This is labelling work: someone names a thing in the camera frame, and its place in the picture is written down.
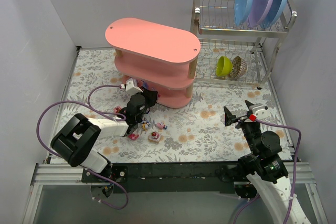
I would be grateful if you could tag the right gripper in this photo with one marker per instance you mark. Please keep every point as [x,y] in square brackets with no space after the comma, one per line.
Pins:
[241,118]

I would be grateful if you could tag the yellow blue duck figure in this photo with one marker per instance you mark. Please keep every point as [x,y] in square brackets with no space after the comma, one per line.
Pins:
[145,127]

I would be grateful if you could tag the lime green bowl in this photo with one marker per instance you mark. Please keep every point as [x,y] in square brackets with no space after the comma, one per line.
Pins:
[224,67]

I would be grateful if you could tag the patterned ceramic bowl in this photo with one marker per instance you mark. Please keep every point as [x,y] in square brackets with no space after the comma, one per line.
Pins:
[239,67]

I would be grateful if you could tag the pink lying figure toy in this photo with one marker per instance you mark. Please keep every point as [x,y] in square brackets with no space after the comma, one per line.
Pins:
[133,136]

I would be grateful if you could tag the pink flowerpot toy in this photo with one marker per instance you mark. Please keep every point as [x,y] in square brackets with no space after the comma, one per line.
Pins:
[117,109]

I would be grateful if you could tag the steel dish rack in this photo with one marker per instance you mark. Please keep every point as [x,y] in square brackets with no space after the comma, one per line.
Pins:
[213,23]

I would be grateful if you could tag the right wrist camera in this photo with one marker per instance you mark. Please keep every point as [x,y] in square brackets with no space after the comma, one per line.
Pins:
[260,111]

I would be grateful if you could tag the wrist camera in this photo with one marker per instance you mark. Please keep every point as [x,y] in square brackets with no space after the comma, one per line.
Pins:
[260,111]
[131,87]

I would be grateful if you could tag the strawberry cake toy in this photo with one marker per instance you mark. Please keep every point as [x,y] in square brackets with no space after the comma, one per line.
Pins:
[154,137]

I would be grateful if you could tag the blue white duck figure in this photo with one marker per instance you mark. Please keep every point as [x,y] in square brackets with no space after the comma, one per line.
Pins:
[145,122]

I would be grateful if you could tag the floral table mat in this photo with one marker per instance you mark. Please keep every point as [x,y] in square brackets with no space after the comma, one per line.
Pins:
[195,133]

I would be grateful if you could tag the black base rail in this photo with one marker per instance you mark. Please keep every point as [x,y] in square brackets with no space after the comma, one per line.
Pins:
[222,177]

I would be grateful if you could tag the purple bunny head toy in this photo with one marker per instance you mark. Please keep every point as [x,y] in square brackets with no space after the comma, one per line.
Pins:
[145,85]

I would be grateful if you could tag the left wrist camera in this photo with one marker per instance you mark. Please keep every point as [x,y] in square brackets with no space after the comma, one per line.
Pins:
[131,87]

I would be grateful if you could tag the right blue plate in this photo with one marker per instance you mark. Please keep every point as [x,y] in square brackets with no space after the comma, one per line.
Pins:
[274,13]

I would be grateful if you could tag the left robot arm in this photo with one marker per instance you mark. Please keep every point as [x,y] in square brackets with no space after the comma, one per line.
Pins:
[75,141]

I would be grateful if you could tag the pink three-tier shelf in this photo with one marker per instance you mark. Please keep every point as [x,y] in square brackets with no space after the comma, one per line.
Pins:
[165,57]

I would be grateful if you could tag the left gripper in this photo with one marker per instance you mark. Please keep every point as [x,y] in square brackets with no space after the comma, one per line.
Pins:
[148,97]

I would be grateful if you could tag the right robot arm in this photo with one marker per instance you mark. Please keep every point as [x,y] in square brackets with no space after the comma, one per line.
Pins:
[264,168]

